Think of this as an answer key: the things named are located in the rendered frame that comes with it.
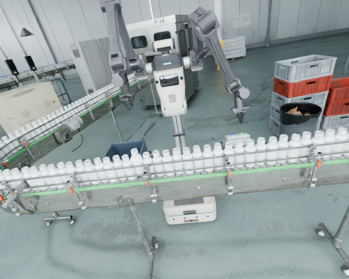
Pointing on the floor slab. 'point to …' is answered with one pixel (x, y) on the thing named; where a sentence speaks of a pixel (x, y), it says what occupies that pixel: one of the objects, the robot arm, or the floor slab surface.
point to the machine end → (155, 26)
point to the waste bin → (285, 125)
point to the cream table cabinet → (24, 106)
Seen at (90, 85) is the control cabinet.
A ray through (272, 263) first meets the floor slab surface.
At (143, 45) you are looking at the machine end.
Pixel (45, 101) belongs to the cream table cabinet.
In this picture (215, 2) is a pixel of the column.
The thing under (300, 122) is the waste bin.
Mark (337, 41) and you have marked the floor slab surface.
